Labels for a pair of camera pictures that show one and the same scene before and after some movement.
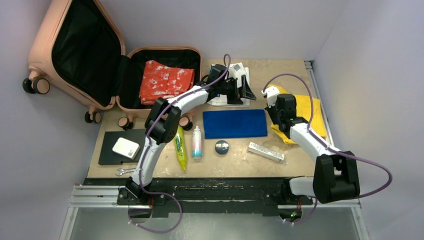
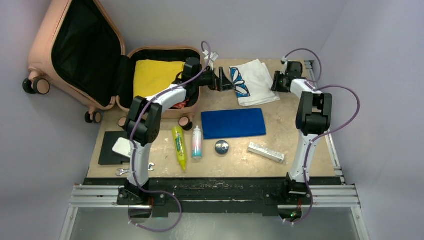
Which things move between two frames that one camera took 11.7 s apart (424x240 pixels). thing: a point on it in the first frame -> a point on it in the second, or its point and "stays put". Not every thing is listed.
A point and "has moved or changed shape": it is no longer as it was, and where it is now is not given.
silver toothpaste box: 261,150 stays put
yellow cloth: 308,109 has moved or changed shape
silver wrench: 123,171 stays put
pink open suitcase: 77,48 stays put
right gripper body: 275,114 -> 278,82
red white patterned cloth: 159,82 has moved or changed shape
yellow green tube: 180,146 stays put
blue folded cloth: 231,124 stays put
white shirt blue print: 222,100 -> 252,83
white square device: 126,148 stays put
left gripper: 233,99 -> 221,84
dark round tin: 222,147 stays put
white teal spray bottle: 197,143 stays put
